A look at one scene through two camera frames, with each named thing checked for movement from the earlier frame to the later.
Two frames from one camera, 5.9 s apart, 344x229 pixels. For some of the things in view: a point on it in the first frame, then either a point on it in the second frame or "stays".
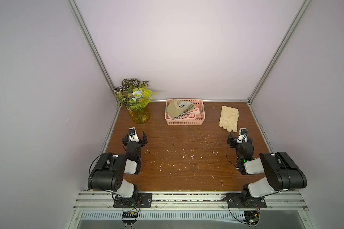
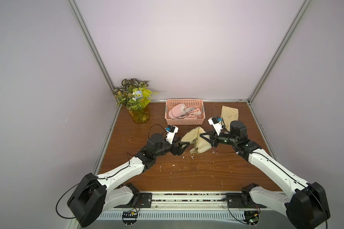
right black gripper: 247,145 -> 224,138
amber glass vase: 141,116 stays
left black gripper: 141,143 -> 177,151
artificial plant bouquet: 133,94 stays
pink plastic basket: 185,111 stays
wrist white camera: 133,135 -> 171,131
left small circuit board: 129,217 stays
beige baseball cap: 176,109 -> 198,144
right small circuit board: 252,217 stays
